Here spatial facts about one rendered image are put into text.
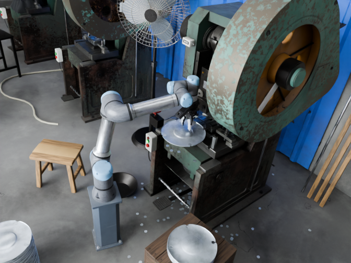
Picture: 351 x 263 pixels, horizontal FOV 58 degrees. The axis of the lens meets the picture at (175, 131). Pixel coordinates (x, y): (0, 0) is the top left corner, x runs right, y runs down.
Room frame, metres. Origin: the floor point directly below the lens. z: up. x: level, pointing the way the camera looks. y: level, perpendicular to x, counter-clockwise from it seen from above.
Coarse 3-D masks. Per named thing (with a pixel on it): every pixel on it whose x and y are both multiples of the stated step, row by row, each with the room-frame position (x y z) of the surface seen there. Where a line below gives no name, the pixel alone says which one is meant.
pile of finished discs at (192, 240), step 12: (180, 228) 1.23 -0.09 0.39; (192, 228) 1.24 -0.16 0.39; (204, 228) 1.25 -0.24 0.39; (168, 240) 1.14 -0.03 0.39; (180, 240) 1.15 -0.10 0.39; (192, 240) 1.15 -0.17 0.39; (204, 240) 1.17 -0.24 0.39; (168, 252) 1.07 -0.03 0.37; (180, 252) 1.07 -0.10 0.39; (192, 252) 1.07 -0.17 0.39; (204, 252) 1.09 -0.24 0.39; (216, 252) 1.09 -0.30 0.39
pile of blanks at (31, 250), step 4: (32, 236) 1.14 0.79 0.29; (32, 240) 1.12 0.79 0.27; (28, 244) 1.07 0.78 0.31; (32, 244) 1.09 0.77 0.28; (28, 248) 1.05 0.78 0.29; (32, 248) 1.09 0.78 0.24; (36, 248) 1.14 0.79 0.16; (24, 252) 1.02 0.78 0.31; (28, 252) 1.04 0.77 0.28; (32, 252) 1.07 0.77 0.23; (36, 252) 1.11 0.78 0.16; (20, 256) 1.00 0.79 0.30; (24, 256) 1.01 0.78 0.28; (28, 256) 1.04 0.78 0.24; (32, 256) 1.07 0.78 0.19; (36, 256) 1.10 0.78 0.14; (12, 260) 0.96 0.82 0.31; (16, 260) 0.97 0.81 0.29; (20, 260) 0.99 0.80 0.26; (24, 260) 1.00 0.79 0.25; (28, 260) 1.03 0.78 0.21; (32, 260) 1.05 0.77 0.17; (36, 260) 1.09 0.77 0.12
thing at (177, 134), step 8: (176, 120) 1.81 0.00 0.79; (168, 128) 1.71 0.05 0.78; (176, 128) 1.71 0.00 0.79; (184, 128) 1.71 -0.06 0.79; (192, 128) 1.73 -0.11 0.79; (200, 128) 1.74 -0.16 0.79; (168, 136) 1.63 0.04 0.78; (176, 136) 1.63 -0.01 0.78; (184, 136) 1.63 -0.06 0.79; (192, 136) 1.65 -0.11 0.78; (200, 136) 1.65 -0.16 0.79; (176, 144) 1.56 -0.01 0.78; (184, 144) 1.56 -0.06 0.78; (192, 144) 1.57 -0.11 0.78
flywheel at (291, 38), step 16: (304, 32) 1.68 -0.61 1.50; (288, 48) 1.61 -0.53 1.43; (272, 64) 1.52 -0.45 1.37; (288, 64) 1.49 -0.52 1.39; (304, 64) 1.52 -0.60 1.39; (272, 80) 1.51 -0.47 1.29; (288, 80) 1.45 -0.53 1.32; (304, 80) 1.73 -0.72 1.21; (256, 96) 1.49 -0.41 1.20; (272, 96) 1.61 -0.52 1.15; (288, 96) 1.70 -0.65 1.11; (272, 112) 1.60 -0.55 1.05
